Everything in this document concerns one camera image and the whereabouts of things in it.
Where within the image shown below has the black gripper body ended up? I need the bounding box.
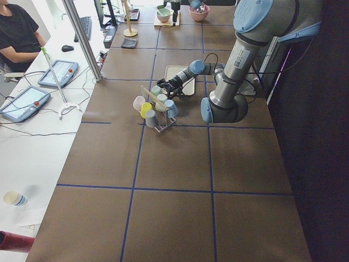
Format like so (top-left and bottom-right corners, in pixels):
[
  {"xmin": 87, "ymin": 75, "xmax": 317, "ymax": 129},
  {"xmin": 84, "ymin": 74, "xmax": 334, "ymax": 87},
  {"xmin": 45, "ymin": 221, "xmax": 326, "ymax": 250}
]
[{"xmin": 167, "ymin": 78, "xmax": 180, "ymax": 91}]

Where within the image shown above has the mint green cup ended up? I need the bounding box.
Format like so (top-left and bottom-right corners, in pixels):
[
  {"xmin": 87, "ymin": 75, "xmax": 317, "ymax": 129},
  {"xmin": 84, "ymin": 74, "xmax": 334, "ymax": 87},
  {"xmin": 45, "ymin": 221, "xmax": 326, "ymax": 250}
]
[{"xmin": 151, "ymin": 85, "xmax": 163, "ymax": 97}]

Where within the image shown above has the cream rabbit tray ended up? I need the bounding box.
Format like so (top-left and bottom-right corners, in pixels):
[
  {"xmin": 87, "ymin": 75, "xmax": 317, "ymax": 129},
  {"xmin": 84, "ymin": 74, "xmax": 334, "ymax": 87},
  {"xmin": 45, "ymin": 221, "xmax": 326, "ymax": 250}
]
[{"xmin": 164, "ymin": 65, "xmax": 196, "ymax": 96}]

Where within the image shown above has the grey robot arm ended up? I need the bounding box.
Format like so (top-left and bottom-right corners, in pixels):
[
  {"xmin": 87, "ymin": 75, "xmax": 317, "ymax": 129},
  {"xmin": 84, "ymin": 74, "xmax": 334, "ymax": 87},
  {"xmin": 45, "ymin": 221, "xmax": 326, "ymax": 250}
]
[{"xmin": 157, "ymin": 0, "xmax": 324, "ymax": 123}]

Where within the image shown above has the cream white cup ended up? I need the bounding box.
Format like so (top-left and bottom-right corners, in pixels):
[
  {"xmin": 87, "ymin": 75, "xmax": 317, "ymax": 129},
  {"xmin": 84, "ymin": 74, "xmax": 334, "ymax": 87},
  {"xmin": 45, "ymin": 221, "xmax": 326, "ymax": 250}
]
[{"xmin": 155, "ymin": 94, "xmax": 167, "ymax": 112}]

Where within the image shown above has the light blue cup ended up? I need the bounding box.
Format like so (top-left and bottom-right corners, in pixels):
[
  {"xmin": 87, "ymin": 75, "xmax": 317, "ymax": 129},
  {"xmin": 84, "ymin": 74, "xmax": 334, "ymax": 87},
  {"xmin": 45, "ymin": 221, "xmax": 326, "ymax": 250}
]
[{"xmin": 164, "ymin": 99, "xmax": 178, "ymax": 118}]

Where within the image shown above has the yellow cup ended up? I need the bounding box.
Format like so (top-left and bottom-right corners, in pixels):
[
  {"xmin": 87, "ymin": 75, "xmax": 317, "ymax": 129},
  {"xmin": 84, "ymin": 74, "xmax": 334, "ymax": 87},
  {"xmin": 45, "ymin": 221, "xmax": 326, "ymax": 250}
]
[{"xmin": 140, "ymin": 102, "xmax": 153, "ymax": 119}]

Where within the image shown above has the pink cup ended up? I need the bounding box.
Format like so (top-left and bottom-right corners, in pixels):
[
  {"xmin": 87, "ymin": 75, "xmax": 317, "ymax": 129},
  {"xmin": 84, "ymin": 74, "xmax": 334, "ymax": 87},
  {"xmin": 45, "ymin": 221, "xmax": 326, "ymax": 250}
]
[{"xmin": 133, "ymin": 96, "xmax": 146, "ymax": 112}]

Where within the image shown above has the grey cup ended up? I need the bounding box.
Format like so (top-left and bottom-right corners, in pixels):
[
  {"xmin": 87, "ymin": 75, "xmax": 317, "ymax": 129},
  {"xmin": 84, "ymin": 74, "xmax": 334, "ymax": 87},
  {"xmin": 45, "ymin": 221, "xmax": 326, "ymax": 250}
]
[{"xmin": 145, "ymin": 110, "xmax": 159, "ymax": 128}]

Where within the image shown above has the wooden tray board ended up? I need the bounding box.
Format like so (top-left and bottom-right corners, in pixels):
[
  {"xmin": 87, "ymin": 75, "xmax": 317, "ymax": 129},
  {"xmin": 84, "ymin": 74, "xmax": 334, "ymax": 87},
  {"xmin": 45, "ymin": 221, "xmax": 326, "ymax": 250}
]
[{"xmin": 153, "ymin": 9, "xmax": 182, "ymax": 27}]

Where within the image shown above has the paper cup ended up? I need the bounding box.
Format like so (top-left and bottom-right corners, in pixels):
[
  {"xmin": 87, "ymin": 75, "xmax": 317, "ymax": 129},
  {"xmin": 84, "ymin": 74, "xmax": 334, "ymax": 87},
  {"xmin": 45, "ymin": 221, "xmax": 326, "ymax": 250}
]
[{"xmin": 3, "ymin": 190, "xmax": 27, "ymax": 206}]

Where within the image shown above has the grey folded cloth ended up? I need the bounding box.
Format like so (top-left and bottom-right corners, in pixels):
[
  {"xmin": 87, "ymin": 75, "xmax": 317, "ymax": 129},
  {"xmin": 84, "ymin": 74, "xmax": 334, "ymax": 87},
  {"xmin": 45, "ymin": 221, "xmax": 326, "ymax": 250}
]
[{"xmin": 121, "ymin": 38, "xmax": 138, "ymax": 49}]

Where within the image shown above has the round wooden stand base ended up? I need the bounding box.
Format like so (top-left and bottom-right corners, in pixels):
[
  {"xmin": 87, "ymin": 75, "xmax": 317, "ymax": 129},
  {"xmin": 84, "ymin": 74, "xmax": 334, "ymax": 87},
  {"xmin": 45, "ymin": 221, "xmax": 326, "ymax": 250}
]
[{"xmin": 122, "ymin": 0, "xmax": 138, "ymax": 37}]

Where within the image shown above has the green bowl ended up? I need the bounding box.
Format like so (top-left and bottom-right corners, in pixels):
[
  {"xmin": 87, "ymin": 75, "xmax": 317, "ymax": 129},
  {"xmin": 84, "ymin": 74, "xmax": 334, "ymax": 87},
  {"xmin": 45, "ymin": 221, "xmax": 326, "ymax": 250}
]
[{"xmin": 157, "ymin": 8, "xmax": 173, "ymax": 23}]

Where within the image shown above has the pink bowl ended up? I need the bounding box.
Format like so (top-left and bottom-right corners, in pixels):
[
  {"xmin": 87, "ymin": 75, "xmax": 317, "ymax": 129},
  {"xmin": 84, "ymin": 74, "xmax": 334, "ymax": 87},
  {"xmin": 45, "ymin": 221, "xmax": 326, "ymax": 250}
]
[{"xmin": 189, "ymin": 4, "xmax": 210, "ymax": 22}]

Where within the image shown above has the black keyboard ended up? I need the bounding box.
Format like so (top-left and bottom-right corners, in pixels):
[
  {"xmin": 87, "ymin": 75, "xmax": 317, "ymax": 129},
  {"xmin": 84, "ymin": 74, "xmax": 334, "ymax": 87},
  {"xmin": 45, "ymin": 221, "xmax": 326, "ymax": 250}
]
[{"xmin": 80, "ymin": 16, "xmax": 92, "ymax": 41}]

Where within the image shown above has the blue teach pendant far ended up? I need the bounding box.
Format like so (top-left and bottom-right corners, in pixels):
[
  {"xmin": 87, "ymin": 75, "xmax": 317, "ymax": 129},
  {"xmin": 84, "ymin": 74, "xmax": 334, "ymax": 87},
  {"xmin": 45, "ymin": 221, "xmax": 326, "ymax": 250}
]
[{"xmin": 38, "ymin": 60, "xmax": 79, "ymax": 88}]

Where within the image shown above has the blue teach pendant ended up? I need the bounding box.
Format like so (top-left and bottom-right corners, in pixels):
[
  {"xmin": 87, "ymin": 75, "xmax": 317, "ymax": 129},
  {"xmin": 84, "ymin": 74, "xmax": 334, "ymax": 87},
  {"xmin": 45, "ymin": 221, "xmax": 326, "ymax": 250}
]
[
  {"xmin": 1, "ymin": 86, "xmax": 51, "ymax": 122},
  {"xmin": 38, "ymin": 60, "xmax": 79, "ymax": 88}
]

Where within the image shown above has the white reacher tool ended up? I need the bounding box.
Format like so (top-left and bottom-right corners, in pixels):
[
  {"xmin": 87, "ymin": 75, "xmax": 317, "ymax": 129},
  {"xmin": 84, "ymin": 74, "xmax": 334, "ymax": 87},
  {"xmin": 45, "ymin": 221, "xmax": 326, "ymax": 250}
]
[{"xmin": 41, "ymin": 47, "xmax": 80, "ymax": 120}]

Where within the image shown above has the black computer mouse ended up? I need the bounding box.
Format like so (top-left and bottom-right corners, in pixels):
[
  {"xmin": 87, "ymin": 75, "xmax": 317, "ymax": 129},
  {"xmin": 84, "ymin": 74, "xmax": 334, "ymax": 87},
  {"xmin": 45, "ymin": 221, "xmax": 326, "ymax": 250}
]
[{"xmin": 61, "ymin": 45, "xmax": 74, "ymax": 52}]

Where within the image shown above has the blue teach pendant near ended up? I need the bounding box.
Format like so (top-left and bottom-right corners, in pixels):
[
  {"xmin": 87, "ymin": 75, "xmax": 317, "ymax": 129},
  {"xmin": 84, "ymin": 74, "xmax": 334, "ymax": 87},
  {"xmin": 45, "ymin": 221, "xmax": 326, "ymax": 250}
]
[{"xmin": 1, "ymin": 86, "xmax": 51, "ymax": 122}]

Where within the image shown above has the person in black shirt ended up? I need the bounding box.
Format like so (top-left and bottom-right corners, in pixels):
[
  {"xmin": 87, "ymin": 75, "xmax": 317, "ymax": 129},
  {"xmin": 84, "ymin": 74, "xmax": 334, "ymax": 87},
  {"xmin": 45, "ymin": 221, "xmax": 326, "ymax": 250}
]
[{"xmin": 1, "ymin": 1, "xmax": 47, "ymax": 73}]

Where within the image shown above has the red object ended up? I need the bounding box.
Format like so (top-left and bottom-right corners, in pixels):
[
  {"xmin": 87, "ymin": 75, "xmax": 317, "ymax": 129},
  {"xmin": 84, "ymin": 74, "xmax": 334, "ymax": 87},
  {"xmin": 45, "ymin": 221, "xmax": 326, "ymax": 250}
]
[{"xmin": 1, "ymin": 231, "xmax": 35, "ymax": 253}]

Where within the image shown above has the white wire cup rack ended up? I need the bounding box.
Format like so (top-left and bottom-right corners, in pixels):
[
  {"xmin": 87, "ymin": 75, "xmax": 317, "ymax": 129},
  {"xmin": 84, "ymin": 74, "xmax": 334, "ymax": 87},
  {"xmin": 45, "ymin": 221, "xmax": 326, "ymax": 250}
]
[{"xmin": 140, "ymin": 85, "xmax": 178, "ymax": 133}]

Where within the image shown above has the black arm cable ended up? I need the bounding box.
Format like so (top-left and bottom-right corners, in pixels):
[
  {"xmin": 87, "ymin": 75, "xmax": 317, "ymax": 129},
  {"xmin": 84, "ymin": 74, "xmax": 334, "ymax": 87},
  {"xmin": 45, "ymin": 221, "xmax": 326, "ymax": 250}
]
[{"xmin": 203, "ymin": 52, "xmax": 227, "ymax": 82}]

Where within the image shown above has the aluminium frame post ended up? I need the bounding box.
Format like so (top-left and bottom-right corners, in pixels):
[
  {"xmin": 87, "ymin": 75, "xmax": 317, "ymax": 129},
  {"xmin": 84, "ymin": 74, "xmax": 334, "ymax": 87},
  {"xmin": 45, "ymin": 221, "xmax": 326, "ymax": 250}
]
[{"xmin": 62, "ymin": 0, "xmax": 103, "ymax": 82}]

